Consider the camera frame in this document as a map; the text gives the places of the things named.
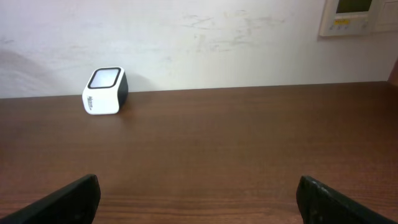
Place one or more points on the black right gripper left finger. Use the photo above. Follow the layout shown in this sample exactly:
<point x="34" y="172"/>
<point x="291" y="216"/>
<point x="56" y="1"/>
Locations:
<point x="76" y="203"/>

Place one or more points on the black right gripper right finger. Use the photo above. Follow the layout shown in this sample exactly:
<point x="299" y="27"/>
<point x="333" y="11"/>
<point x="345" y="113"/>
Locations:
<point x="319" y="203"/>

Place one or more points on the beige wall control panel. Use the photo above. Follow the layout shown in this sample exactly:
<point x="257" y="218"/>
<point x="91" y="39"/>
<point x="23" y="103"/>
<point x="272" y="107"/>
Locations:
<point x="358" y="17"/>

